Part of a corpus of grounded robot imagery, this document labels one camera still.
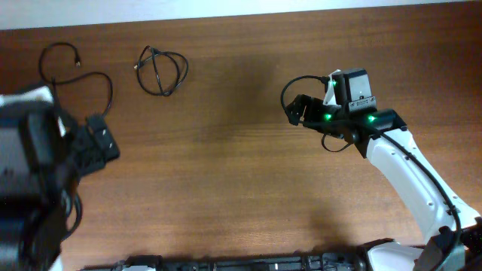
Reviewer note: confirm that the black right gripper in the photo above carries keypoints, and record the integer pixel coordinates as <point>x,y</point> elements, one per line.
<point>312,119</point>

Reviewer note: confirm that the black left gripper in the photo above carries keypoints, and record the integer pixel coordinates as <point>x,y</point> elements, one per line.
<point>101,152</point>

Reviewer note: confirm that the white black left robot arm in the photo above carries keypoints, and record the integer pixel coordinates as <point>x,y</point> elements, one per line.
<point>44,155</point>

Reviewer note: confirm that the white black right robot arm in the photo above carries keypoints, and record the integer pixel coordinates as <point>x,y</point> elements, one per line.
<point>450,227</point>

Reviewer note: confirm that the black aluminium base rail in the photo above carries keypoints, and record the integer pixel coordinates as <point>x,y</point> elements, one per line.
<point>323,262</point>

